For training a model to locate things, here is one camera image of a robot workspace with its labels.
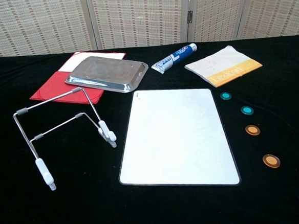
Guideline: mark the teal round token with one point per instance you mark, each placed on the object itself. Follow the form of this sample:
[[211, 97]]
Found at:
[[225, 96], [247, 110]]

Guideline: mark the white magnetic board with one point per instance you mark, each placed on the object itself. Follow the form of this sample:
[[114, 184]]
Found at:
[[177, 138]]

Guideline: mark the blue white toothpaste tube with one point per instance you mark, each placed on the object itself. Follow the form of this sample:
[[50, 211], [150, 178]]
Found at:
[[172, 58]]

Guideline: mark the stainless steel tray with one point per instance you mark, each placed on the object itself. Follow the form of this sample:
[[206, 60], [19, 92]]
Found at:
[[105, 72]]

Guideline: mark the white yellow Lexicon book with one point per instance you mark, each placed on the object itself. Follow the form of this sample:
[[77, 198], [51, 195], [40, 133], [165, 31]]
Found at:
[[223, 64]]

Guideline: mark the white paper sheet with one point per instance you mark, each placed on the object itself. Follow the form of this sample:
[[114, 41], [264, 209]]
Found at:
[[74, 61]]

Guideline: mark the red paper folder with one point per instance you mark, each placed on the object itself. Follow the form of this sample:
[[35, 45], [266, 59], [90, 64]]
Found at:
[[60, 87]]

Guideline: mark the woven folding screen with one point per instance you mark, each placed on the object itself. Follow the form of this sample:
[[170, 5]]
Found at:
[[137, 15]]

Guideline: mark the metal screen hinge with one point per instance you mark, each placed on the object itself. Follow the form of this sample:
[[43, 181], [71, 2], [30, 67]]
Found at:
[[189, 16]]

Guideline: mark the black tablecloth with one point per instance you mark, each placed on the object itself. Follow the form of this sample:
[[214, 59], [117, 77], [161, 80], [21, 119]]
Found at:
[[69, 215]]

